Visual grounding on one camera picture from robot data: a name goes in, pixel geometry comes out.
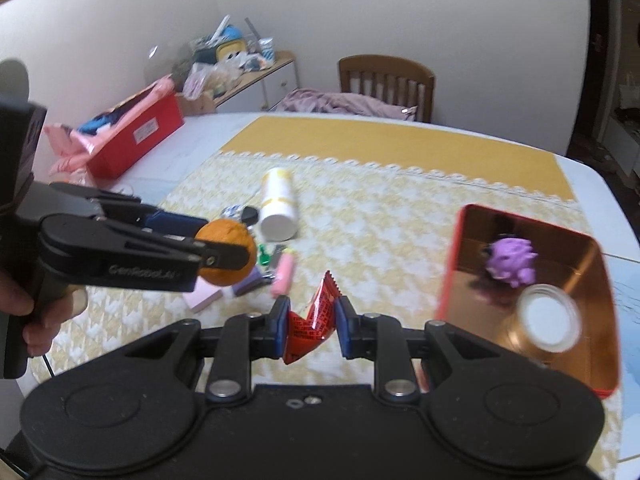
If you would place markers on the orange ball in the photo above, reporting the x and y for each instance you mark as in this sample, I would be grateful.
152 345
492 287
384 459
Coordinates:
228 231

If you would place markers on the pale pink sticky notepad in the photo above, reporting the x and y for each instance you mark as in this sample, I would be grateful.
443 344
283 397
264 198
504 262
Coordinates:
202 295

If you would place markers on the wooden chair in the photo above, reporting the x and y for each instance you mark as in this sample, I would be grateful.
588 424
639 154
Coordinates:
390 79

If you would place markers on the purple faceted box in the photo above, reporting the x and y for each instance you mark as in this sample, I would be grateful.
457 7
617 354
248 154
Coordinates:
256 279

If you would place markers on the yellow houndstooth table runner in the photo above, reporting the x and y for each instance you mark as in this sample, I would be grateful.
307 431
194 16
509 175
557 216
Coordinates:
399 215

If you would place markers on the gold rimmed round lid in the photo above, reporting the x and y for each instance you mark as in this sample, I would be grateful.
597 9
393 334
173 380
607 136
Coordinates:
545 322

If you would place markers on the pink lighter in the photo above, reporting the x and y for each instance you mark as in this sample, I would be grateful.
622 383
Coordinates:
283 275

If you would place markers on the red foil snack packet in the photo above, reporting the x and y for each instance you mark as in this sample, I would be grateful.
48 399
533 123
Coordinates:
307 333

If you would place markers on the red storage box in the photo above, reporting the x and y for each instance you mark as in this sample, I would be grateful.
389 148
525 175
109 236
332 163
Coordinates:
134 140

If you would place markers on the pink cloth on chair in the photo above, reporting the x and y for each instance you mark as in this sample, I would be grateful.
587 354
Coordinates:
312 101

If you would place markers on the white side cabinet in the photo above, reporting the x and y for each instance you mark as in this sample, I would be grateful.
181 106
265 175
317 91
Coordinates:
255 92

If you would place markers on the small silver blue packet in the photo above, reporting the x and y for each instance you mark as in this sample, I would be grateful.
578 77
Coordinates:
233 212

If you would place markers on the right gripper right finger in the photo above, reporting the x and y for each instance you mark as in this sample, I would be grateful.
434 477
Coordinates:
390 346

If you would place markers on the black key fob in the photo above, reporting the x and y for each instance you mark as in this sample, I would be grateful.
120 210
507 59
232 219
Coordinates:
249 216

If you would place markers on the pink cloth on box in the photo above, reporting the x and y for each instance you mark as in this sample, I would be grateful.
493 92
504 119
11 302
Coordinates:
73 147

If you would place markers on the purple spiky toy figure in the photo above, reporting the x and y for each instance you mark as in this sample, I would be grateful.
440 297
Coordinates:
511 260

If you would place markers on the white yellow cylindrical bottle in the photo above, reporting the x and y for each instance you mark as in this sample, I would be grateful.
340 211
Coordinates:
278 211

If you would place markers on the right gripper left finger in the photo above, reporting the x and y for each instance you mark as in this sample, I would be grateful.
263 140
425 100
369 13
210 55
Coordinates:
243 339

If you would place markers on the person's left hand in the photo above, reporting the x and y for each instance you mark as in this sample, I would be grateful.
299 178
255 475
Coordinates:
39 333

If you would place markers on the clutter pile on cabinet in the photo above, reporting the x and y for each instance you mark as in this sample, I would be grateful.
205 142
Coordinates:
212 64

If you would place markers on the red metal tin box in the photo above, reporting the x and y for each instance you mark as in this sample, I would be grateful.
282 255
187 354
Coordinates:
572 261

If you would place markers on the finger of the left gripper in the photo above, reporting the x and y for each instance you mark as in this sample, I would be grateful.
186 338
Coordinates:
169 223
221 256

